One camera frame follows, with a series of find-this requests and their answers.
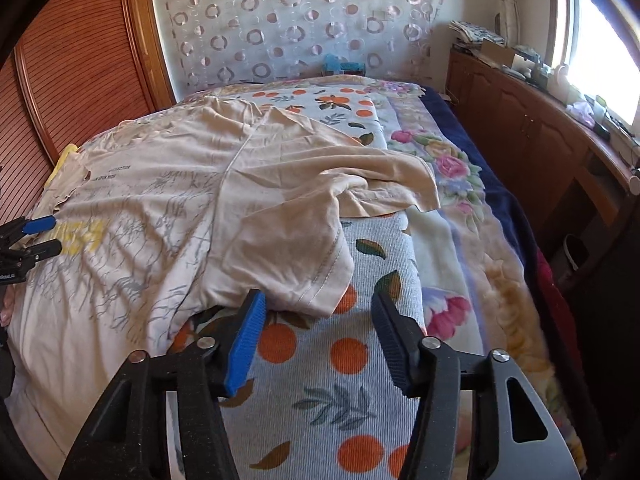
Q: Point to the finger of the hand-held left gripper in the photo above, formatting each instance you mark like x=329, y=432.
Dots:
x=37, y=223
x=35, y=251

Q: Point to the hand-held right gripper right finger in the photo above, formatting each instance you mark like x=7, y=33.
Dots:
x=392, y=345

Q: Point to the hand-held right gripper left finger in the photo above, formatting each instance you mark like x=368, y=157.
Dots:
x=247, y=345

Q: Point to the beige printed t-shirt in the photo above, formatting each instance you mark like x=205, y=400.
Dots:
x=150, y=210

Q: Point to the yellow cloth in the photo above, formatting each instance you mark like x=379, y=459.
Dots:
x=64, y=162

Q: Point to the orange fruit print sheet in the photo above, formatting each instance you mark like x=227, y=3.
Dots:
x=320, y=360

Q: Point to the floral fleece blanket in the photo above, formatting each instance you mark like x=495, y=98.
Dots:
x=450, y=240

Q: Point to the wooden slatted wardrobe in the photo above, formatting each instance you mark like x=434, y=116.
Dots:
x=75, y=85

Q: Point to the red cloth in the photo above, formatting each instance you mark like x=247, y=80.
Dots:
x=555, y=300

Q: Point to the dark waste bin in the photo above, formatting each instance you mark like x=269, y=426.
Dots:
x=575, y=257

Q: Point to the navy blue blanket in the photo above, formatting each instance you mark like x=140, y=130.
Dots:
x=480, y=160

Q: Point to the wooden side cabinet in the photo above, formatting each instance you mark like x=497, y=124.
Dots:
x=525, y=130

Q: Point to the blue plastic object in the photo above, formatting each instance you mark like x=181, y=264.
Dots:
x=342, y=66

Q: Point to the white round knob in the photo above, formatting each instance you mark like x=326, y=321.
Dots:
x=635, y=181

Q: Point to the pale purple plastic bag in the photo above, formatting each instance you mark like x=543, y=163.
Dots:
x=581, y=112

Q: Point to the cardboard box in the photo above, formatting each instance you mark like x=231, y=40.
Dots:
x=496, y=54

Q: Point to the white jug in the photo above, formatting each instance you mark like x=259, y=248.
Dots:
x=560, y=80

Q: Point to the stack of patterned cloths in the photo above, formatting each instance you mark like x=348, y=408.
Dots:
x=472, y=34

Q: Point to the circle pattern sheer curtain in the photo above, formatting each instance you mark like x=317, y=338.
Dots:
x=300, y=20

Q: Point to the bright window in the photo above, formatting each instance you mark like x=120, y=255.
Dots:
x=600, y=50

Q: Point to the white tied curtain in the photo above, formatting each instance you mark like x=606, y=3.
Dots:
x=509, y=0

